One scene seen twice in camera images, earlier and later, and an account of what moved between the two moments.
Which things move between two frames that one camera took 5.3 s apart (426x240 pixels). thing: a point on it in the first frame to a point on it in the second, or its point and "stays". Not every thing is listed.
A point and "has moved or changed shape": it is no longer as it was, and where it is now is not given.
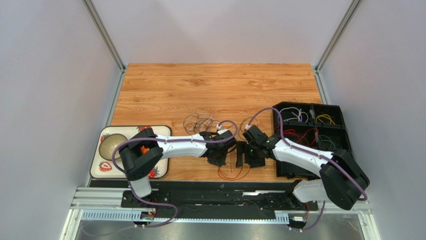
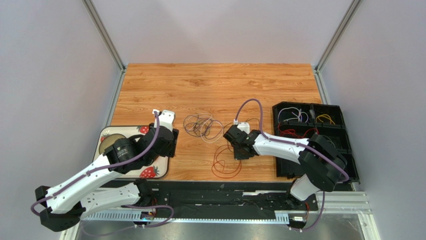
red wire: x=301 y=137 stays
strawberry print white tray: x=104 y=168 stays
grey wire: x=327 y=140 stays
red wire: x=227 y=179 has moved or changed shape
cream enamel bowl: x=107 y=144 stays
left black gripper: x=220 y=162 to x=168 y=152
